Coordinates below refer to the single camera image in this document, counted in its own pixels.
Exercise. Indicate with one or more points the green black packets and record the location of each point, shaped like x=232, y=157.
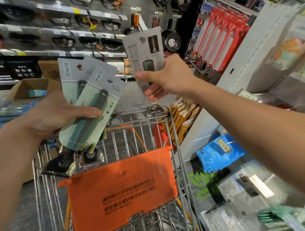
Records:
x=205, y=183

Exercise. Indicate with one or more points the background cookware shelf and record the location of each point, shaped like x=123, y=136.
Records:
x=62, y=33

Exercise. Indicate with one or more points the brown carton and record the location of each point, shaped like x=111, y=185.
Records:
x=48, y=69

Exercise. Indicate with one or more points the black headed green peeler packet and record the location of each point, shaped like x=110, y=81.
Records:
x=71, y=76
x=93, y=119

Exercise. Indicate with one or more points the kitchen tools display rack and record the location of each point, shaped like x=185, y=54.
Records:
x=248, y=52

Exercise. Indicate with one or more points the person's left hand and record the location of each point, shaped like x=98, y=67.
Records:
x=52, y=116

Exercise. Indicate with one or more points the person's right hand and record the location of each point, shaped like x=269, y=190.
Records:
x=169, y=78

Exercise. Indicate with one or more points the person's left forearm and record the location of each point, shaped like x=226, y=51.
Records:
x=14, y=166

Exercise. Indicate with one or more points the large open cardboard box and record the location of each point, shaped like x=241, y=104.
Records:
x=28, y=88

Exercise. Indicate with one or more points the orange cart seat flap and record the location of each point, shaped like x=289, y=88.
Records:
x=119, y=185

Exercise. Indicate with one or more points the red hanging packets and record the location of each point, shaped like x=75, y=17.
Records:
x=219, y=38

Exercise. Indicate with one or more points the person's right forearm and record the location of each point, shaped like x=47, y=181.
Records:
x=252, y=128

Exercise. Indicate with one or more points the black appliance box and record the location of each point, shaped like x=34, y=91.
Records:
x=21, y=70

